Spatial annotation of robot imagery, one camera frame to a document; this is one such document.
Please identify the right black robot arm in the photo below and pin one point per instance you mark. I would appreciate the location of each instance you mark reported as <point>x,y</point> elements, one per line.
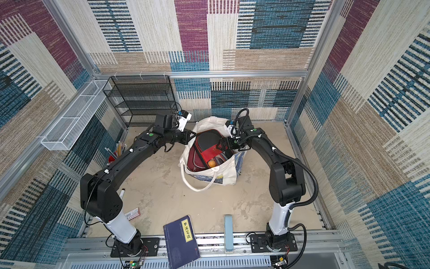
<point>286,180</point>

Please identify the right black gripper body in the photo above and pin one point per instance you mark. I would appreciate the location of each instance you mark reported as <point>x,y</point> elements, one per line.
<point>230,144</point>

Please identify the black marker pen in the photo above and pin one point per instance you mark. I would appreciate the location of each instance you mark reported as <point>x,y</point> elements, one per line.
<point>122,192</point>

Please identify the black wire mesh shelf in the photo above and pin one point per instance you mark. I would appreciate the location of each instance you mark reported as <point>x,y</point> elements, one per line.
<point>139,99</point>

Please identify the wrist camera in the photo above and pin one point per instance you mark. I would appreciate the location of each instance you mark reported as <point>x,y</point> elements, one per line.
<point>231,127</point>
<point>182,119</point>

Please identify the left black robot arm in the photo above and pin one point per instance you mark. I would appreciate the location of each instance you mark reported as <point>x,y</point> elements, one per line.
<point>99,192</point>

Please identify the dark blue book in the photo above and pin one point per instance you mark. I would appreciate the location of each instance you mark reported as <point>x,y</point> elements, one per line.
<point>181,244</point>

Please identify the light blue eraser block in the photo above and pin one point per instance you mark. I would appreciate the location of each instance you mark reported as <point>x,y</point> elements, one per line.
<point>228,234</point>

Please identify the white canvas tote bag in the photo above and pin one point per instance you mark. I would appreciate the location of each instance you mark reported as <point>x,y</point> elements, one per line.
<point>225,174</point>

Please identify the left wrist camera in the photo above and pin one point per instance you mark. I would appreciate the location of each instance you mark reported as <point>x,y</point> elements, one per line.
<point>182,119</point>

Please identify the white wire mesh basket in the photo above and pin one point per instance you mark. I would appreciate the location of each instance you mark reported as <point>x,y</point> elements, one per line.
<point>64,134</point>

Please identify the small red white card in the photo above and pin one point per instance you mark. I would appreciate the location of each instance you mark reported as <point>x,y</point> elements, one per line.
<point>133,214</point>

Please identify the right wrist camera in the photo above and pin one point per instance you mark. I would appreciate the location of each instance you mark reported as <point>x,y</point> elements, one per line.
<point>231,127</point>

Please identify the red pencil cup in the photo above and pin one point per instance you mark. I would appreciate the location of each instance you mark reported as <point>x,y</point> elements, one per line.
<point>117,152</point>

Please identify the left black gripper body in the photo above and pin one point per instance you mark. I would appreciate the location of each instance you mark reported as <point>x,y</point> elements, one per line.
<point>178,137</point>

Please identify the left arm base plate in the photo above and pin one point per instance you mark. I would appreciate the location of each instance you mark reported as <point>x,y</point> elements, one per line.
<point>143,247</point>

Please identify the orange ping pong ball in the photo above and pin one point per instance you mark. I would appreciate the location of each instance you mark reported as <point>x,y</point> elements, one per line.
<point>212,164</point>

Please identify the black red mesh case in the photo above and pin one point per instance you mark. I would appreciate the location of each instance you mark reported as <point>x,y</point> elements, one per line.
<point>204,149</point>

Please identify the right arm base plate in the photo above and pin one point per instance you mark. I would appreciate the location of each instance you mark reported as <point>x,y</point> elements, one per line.
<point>261,243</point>

